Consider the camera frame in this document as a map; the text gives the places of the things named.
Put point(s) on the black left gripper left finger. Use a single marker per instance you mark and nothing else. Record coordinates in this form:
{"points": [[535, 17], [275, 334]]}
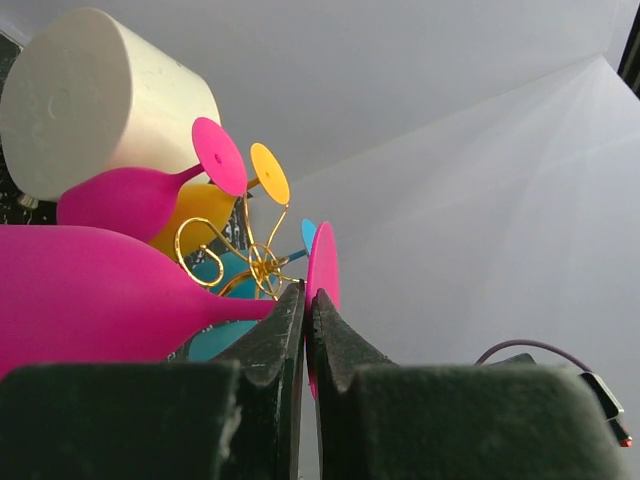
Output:
{"points": [[235, 417]]}

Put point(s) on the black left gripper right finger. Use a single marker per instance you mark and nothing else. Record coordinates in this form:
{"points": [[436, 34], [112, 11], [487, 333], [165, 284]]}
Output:
{"points": [[380, 420]]}

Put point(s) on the blue wine glass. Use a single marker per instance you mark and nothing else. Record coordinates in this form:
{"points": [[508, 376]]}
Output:
{"points": [[211, 341], [251, 273]]}

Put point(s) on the orange wine glass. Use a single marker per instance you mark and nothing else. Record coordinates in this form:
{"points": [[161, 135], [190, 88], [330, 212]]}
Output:
{"points": [[211, 203]]}

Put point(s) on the pink wine glass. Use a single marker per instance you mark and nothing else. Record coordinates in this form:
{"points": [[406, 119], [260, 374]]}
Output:
{"points": [[139, 201], [72, 294]]}

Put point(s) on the white cylindrical container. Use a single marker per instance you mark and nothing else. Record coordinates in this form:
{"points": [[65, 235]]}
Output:
{"points": [[87, 95]]}

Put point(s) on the gold wire wine glass rack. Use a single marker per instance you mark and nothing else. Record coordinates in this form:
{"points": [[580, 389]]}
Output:
{"points": [[209, 253]]}

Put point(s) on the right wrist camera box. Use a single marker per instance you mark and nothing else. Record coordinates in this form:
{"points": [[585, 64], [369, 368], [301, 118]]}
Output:
{"points": [[612, 408]]}

